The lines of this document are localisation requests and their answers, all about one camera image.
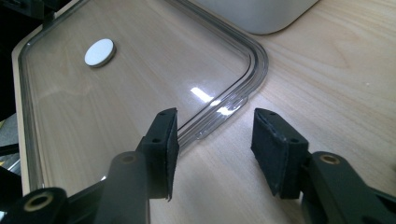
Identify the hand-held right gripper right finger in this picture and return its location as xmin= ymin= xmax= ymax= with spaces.
xmin=250 ymin=107 xmax=396 ymax=224

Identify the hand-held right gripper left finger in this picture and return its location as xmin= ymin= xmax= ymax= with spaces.
xmin=94 ymin=106 xmax=180 ymax=224

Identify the clear plastic lid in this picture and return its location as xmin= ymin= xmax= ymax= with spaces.
xmin=17 ymin=0 xmax=269 ymax=194

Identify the white compartment storage box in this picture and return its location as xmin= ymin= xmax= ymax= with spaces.
xmin=192 ymin=0 xmax=320 ymax=35

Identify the aluminium floor rail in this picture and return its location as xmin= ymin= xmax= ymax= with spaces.
xmin=0 ymin=113 xmax=22 ymax=175

